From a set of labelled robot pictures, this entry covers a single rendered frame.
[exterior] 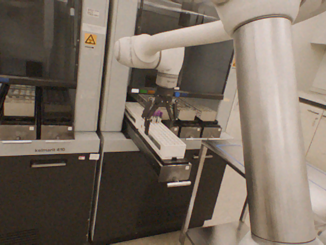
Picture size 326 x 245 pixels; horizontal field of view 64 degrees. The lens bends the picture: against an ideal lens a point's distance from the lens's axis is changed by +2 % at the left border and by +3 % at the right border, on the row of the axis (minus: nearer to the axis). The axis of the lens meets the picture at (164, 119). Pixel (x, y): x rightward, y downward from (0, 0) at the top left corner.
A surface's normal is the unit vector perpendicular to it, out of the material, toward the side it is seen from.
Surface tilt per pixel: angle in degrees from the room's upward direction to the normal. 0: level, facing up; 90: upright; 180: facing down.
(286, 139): 66
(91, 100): 90
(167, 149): 90
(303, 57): 90
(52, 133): 90
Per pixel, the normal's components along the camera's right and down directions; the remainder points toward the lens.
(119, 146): 0.41, 0.35
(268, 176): -0.57, -0.04
